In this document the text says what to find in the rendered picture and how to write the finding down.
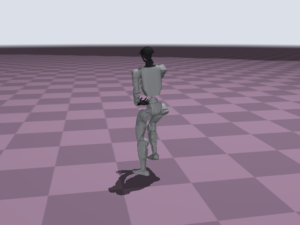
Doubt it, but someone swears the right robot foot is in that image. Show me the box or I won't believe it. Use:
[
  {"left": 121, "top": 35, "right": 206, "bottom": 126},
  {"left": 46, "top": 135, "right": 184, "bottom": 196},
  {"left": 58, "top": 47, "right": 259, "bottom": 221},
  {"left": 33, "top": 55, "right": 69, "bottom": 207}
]
[{"left": 147, "top": 153, "right": 159, "bottom": 160}]

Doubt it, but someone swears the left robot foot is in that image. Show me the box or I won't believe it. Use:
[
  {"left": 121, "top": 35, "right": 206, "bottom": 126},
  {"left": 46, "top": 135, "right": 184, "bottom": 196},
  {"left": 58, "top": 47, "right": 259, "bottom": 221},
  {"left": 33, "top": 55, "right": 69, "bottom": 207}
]
[{"left": 132, "top": 169, "right": 150, "bottom": 176}]

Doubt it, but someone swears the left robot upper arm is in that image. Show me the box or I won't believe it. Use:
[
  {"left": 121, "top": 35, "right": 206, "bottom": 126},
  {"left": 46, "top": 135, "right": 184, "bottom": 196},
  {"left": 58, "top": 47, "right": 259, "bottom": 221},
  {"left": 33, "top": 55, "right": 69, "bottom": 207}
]
[{"left": 131, "top": 68, "right": 141, "bottom": 94}]

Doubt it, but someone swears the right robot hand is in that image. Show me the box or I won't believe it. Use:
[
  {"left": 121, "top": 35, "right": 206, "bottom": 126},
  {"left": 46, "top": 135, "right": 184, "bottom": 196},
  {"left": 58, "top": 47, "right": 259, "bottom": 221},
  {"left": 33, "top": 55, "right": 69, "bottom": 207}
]
[{"left": 140, "top": 51, "right": 154, "bottom": 63}]

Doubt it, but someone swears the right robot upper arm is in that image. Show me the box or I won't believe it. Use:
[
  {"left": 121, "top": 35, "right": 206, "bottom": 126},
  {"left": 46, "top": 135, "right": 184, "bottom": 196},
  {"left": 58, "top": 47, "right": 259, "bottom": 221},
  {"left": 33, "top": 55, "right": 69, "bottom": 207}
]
[{"left": 159, "top": 64, "right": 167, "bottom": 78}]

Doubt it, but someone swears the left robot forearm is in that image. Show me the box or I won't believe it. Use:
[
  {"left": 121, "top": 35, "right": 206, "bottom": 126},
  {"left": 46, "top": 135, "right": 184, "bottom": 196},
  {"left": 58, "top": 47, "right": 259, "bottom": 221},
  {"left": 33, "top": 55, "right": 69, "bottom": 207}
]
[{"left": 133, "top": 88, "right": 140, "bottom": 106}]

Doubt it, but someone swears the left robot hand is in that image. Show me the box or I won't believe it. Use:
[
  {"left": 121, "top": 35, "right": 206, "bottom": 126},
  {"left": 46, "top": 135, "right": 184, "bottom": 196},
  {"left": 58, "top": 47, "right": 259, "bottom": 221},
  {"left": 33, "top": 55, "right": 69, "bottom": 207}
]
[{"left": 137, "top": 98, "right": 149, "bottom": 105}]

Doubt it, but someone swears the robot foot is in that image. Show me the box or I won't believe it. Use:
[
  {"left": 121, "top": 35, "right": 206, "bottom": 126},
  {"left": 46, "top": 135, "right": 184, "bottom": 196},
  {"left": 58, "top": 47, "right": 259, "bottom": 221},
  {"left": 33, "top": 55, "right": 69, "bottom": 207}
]
[
  {"left": 147, "top": 153, "right": 159, "bottom": 160},
  {"left": 132, "top": 169, "right": 150, "bottom": 176}
]

